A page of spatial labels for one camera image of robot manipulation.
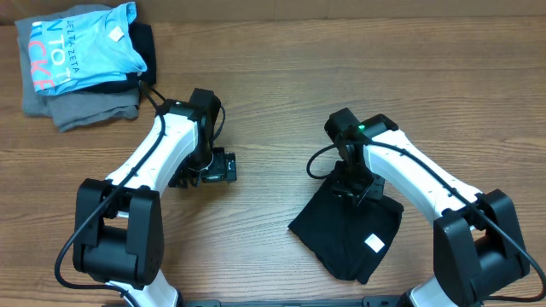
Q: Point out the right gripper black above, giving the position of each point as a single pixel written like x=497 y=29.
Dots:
x=356 y=188

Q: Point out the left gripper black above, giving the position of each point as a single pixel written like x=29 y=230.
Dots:
x=223 y=167

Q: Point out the black t-shirt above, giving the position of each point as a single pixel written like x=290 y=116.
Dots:
x=349 y=240

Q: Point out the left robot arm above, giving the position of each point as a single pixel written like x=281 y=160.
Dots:
x=119 y=232

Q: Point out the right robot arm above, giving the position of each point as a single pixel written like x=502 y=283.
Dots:
x=478 y=248

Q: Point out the black folded garment in stack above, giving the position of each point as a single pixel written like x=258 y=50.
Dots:
x=143 y=43

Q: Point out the grey folded garment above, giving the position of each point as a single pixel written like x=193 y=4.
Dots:
x=75 y=109

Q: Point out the light blue printed t-shirt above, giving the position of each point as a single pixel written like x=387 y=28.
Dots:
x=83 y=50

